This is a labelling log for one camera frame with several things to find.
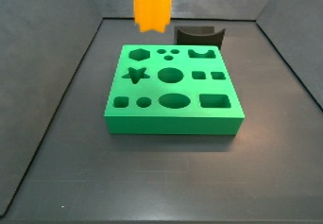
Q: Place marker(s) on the black curved holder block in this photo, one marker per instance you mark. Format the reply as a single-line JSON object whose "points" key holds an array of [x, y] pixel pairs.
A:
{"points": [[198, 35]]}

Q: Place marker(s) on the green shape-sorting block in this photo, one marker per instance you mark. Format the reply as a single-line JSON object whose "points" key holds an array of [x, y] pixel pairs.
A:
{"points": [[173, 89]]}

